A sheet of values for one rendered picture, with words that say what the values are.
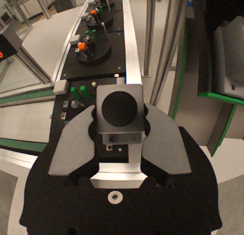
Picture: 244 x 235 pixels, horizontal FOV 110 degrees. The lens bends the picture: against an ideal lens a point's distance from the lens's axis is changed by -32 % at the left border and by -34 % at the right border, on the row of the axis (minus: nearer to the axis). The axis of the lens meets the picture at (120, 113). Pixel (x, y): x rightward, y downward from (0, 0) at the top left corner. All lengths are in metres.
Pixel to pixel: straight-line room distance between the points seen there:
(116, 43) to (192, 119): 0.39
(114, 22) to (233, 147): 0.77
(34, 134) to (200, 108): 0.54
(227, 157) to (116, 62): 0.56
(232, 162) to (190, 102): 0.39
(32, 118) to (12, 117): 0.16
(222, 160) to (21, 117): 0.85
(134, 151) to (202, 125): 0.18
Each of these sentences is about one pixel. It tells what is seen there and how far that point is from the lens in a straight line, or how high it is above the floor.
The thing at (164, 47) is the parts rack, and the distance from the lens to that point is 0.21.
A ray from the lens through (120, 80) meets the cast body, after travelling 0.17.
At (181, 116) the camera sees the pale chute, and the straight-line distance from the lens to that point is 0.28.
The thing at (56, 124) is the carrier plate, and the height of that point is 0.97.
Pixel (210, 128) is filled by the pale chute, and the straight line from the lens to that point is 0.33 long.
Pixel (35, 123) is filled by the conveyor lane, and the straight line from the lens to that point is 0.54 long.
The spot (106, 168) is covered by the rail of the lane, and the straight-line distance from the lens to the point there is 0.34.
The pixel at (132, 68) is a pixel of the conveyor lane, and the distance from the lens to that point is 0.45.
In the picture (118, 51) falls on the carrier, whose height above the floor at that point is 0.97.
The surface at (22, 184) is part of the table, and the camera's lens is 0.68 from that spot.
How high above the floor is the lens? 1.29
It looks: 69 degrees down
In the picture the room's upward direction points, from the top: 17 degrees counter-clockwise
